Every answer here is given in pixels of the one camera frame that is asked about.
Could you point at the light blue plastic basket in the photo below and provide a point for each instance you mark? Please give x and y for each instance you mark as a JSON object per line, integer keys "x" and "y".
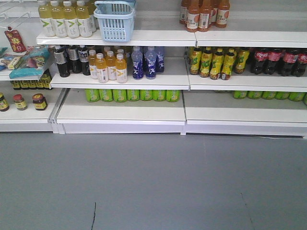
{"x": 116, "y": 19}

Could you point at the blue sports drink bottle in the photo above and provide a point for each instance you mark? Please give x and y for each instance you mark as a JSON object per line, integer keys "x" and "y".
{"x": 137, "y": 63}
{"x": 150, "y": 57}
{"x": 160, "y": 59}

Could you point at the orange vitamin drink bottle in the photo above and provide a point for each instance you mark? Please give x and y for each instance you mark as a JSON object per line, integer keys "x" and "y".
{"x": 101, "y": 68}
{"x": 111, "y": 65}
{"x": 121, "y": 69}

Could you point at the yellow lemon tea bottle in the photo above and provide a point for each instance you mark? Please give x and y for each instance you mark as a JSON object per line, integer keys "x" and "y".
{"x": 217, "y": 62}
{"x": 195, "y": 60}
{"x": 206, "y": 59}
{"x": 228, "y": 64}

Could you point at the white metal store shelving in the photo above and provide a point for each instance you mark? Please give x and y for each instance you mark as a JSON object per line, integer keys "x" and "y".
{"x": 205, "y": 105}

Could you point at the dark tea bottle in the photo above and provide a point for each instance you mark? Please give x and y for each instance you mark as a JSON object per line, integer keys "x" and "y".
{"x": 74, "y": 58}
{"x": 61, "y": 61}
{"x": 84, "y": 59}

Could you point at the pale yellow drink bottle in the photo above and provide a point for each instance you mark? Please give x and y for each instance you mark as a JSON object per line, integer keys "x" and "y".
{"x": 83, "y": 19}
{"x": 70, "y": 20}
{"x": 46, "y": 18}
{"x": 58, "y": 22}

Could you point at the orange C100 juice bottle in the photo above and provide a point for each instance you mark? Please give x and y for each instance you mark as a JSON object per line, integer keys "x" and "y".
{"x": 193, "y": 16}
{"x": 222, "y": 14}
{"x": 204, "y": 16}

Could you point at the coca cola plastic bottle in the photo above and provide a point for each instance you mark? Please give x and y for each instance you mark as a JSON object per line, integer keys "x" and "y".
{"x": 274, "y": 55}
{"x": 301, "y": 64}
{"x": 289, "y": 59}
{"x": 260, "y": 56}

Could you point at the teal snack bag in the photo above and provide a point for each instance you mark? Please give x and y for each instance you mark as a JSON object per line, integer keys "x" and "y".
{"x": 34, "y": 64}

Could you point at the red hanging snack pouch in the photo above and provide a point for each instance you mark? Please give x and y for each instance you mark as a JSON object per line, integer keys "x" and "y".
{"x": 15, "y": 40}

